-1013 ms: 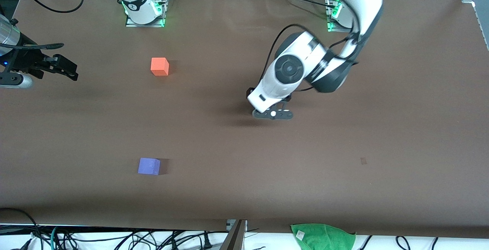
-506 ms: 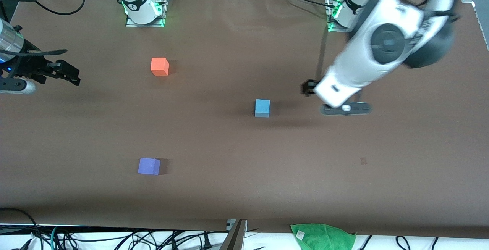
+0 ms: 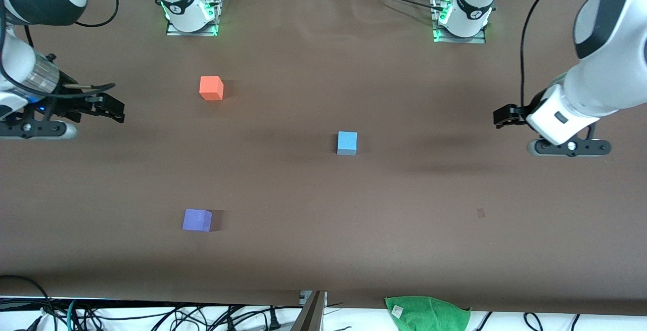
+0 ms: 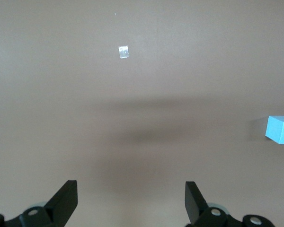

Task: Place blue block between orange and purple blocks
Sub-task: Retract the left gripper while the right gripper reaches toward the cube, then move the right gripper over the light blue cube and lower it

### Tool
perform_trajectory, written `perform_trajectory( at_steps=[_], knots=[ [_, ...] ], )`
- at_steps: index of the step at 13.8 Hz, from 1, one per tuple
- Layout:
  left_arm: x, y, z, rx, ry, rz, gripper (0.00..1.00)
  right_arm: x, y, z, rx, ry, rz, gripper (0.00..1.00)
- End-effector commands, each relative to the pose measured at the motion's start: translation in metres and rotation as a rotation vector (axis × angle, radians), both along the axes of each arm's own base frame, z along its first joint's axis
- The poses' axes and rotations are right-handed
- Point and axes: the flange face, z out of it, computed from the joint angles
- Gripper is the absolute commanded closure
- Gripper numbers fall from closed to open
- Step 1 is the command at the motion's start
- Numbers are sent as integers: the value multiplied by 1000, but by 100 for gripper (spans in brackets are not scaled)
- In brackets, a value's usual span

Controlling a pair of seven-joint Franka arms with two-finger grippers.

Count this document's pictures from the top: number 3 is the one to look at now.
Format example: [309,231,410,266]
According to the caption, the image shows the blue foam block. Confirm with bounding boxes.
[337,131,358,156]

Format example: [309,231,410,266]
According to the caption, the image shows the orange foam block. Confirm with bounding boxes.
[199,76,224,101]

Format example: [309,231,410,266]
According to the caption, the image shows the purple foam block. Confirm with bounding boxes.
[182,209,213,232]

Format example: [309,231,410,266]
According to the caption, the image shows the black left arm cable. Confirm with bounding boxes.
[520,0,647,112]

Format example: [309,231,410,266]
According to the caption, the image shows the brown table cover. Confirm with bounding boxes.
[0,0,647,316]

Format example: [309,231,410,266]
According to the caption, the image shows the metal mounting post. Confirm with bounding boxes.
[291,291,328,331]

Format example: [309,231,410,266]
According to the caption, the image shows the green cloth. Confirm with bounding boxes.
[384,296,472,331]

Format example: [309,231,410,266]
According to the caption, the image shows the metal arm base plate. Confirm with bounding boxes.
[166,0,223,36]
[432,0,487,44]

